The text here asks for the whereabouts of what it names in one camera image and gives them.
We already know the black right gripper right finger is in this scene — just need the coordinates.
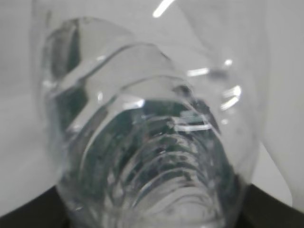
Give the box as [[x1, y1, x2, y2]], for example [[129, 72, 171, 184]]
[[234, 184, 304, 228]]

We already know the clear water bottle green label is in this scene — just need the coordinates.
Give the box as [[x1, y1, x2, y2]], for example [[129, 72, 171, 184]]
[[31, 0, 269, 228]]

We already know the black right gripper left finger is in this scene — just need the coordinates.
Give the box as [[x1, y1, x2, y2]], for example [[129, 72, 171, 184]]
[[0, 187, 71, 228]]

